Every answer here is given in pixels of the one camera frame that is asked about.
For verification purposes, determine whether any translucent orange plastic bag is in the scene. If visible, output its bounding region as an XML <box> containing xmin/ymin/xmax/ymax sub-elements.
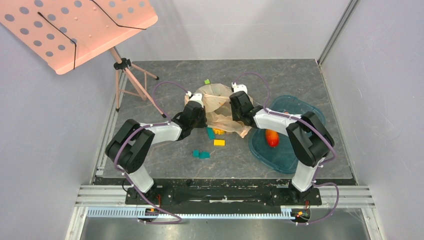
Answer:
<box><xmin>192</xmin><ymin>83</ymin><xmax>252</xmax><ymax>138</ymax></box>

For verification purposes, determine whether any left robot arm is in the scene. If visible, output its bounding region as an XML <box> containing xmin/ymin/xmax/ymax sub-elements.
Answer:
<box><xmin>105</xmin><ymin>100</ymin><xmax>207</xmax><ymax>204</ymax></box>

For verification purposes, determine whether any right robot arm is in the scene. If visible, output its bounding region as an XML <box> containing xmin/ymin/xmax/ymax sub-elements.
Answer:
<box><xmin>229</xmin><ymin>90</ymin><xmax>336</xmax><ymax>204</ymax></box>

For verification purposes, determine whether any teal block near bag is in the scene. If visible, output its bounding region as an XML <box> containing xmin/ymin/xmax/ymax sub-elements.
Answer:
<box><xmin>206</xmin><ymin>127</ymin><xmax>216</xmax><ymax>140</ymax></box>

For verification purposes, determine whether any yellow orange toy piece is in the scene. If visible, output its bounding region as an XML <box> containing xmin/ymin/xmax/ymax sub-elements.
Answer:
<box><xmin>212</xmin><ymin>128</ymin><xmax>226</xmax><ymax>135</ymax></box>

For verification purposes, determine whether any yellow rectangular block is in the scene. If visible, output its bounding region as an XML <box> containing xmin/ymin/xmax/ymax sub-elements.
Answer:
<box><xmin>213</xmin><ymin>139</ymin><xmax>226</xmax><ymax>147</ymax></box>

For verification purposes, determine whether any teal cube block left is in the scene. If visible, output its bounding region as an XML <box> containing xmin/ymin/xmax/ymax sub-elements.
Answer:
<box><xmin>192</xmin><ymin>150</ymin><xmax>200</xmax><ymax>158</ymax></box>

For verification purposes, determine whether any teal cube block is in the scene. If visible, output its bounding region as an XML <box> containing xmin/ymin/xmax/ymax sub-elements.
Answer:
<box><xmin>192</xmin><ymin>150</ymin><xmax>200</xmax><ymax>158</ymax></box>
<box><xmin>198</xmin><ymin>151</ymin><xmax>211</xmax><ymax>159</ymax></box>

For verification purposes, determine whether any teal cube block right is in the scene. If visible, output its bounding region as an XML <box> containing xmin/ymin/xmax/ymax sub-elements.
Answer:
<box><xmin>198</xmin><ymin>151</ymin><xmax>211</xmax><ymax>159</ymax></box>

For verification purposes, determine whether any teal transparent plastic tray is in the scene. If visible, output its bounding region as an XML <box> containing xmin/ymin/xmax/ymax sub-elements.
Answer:
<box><xmin>248</xmin><ymin>95</ymin><xmax>326</xmax><ymax>174</ymax></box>

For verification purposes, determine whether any pink music stand tripod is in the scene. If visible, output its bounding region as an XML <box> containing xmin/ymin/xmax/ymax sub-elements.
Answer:
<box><xmin>108</xmin><ymin>47</ymin><xmax>165</xmax><ymax>117</ymax></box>

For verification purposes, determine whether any pink perforated music stand desk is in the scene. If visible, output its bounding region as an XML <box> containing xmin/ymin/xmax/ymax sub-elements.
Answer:
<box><xmin>0</xmin><ymin>0</ymin><xmax>158</xmax><ymax>75</ymax></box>

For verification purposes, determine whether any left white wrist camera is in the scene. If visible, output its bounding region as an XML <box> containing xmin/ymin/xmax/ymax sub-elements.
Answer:
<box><xmin>184</xmin><ymin>91</ymin><xmax>204</xmax><ymax>108</ymax></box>

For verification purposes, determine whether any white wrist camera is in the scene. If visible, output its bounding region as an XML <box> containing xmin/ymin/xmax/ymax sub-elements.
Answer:
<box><xmin>231</xmin><ymin>82</ymin><xmax>248</xmax><ymax>94</ymax></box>
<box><xmin>184</xmin><ymin>91</ymin><xmax>204</xmax><ymax>108</ymax></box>

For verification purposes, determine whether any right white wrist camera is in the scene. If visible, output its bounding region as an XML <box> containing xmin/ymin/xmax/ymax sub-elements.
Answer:
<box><xmin>231</xmin><ymin>82</ymin><xmax>248</xmax><ymax>94</ymax></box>

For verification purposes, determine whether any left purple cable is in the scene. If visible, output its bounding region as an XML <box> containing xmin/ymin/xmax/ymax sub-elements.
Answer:
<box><xmin>113</xmin><ymin>81</ymin><xmax>183</xmax><ymax>225</ymax></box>

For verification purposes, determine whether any purple cable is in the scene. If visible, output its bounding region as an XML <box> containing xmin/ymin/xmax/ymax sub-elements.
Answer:
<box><xmin>113</xmin><ymin>81</ymin><xmax>183</xmax><ymax>225</ymax></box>
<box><xmin>233</xmin><ymin>72</ymin><xmax>341</xmax><ymax>226</ymax></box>

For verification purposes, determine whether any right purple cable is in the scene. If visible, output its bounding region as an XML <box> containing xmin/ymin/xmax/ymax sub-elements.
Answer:
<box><xmin>233</xmin><ymin>72</ymin><xmax>341</xmax><ymax>226</ymax></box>

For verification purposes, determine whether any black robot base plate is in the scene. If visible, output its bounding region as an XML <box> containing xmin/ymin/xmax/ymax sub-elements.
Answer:
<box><xmin>144</xmin><ymin>178</ymin><xmax>322</xmax><ymax>207</ymax></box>

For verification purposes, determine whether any aluminium frame rail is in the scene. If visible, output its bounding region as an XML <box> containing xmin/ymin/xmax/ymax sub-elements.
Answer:
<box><xmin>65</xmin><ymin>185</ymin><xmax>385</xmax><ymax>240</ymax></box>

